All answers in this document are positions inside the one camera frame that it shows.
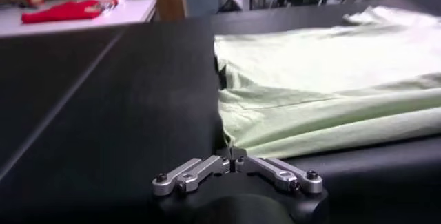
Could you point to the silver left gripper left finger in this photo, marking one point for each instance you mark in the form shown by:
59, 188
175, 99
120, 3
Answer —
196, 173

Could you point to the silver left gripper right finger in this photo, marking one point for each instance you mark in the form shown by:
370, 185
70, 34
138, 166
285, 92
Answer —
279, 173

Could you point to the light green t-shirt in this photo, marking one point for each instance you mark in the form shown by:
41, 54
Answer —
310, 73

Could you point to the white side table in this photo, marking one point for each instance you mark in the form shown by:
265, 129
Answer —
127, 13

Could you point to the black smooth table cover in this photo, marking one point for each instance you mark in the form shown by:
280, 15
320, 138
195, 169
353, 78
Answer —
41, 84

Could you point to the red folded shirt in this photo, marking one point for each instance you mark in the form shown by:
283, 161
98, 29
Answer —
65, 11

